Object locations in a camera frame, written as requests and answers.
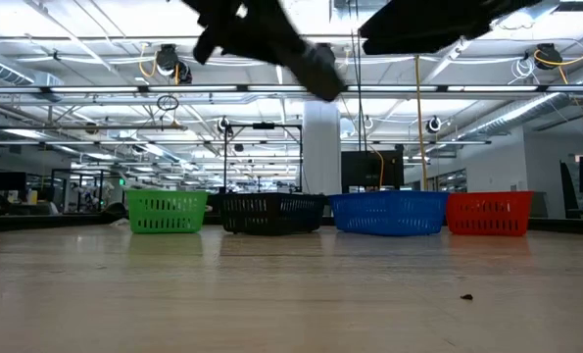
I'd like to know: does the black plastic basket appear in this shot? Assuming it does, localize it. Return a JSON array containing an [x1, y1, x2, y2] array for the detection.
[[216, 191, 328, 236]]

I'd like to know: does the black gantry frame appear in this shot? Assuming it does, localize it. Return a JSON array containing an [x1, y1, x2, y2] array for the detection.
[[221, 123, 304, 194]]

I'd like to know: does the white pillar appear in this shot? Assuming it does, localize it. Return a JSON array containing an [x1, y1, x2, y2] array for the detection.
[[303, 99, 343, 196]]

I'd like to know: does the green plastic basket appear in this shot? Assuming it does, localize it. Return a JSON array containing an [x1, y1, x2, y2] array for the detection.
[[125, 188, 210, 235]]

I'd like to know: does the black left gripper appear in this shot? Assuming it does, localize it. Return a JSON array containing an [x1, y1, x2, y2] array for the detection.
[[179, 0, 347, 103]]

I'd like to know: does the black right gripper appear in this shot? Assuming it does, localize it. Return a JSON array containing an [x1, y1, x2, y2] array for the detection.
[[359, 0, 543, 56]]

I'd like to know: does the red plastic basket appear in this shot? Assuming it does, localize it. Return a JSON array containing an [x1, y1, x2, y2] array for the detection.
[[445, 190, 535, 238]]

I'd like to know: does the black cable loop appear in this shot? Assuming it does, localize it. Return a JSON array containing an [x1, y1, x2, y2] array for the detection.
[[155, 94, 181, 112]]

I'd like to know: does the black aluminium table frame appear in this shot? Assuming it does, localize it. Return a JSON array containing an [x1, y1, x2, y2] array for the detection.
[[0, 214, 583, 234]]

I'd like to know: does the blue plastic basket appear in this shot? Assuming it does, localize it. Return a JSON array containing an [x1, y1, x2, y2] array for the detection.
[[328, 189, 451, 238]]

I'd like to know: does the silver ventilation duct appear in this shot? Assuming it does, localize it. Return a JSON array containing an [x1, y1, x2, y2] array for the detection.
[[0, 50, 66, 90], [461, 58, 583, 142]]

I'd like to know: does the yellow hanging cable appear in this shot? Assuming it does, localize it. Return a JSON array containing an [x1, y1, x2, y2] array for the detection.
[[413, 53, 429, 192]]

